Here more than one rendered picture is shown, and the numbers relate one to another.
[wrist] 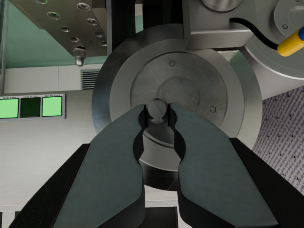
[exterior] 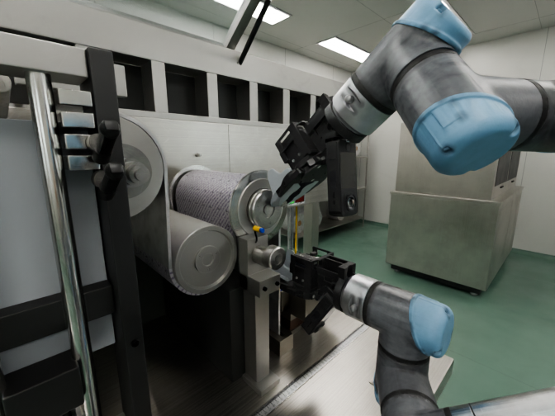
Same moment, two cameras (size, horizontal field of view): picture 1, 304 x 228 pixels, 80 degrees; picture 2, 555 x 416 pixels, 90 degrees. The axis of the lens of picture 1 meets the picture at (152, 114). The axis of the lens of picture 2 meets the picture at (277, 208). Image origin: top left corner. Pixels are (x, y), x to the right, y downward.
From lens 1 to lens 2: 0.45 m
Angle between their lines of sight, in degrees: 42
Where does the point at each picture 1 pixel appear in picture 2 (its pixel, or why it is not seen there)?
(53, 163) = (263, 158)
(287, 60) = (212, 235)
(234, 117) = (243, 203)
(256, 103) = (232, 210)
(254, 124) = (233, 200)
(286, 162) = not seen: hidden behind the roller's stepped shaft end
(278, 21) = (218, 254)
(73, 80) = not seen: hidden behind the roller
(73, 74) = not seen: hidden behind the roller
